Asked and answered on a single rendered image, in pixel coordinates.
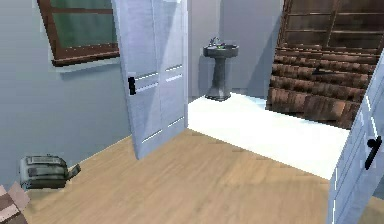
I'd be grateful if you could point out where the grey green backpack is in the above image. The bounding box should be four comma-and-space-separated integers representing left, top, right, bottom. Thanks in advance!
18, 154, 82, 191

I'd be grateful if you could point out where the brown wooden shelf cabinet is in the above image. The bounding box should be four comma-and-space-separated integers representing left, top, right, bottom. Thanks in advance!
265, 0, 384, 130

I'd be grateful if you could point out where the black door handle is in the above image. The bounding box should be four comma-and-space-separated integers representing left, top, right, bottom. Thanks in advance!
127, 76, 137, 96
364, 135, 383, 171

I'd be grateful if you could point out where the brown framed window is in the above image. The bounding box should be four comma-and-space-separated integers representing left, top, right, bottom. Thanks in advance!
36, 0, 121, 68

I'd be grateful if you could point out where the dark grey pedestal sink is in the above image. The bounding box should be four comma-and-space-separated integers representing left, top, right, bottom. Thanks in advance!
203, 36, 240, 102

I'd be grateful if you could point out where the pale blue room door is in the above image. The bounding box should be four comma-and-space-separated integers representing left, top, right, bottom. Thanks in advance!
326, 49, 384, 224
111, 0, 190, 161

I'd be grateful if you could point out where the brown striped cloth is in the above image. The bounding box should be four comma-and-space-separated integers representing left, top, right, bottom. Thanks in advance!
0, 181, 31, 224

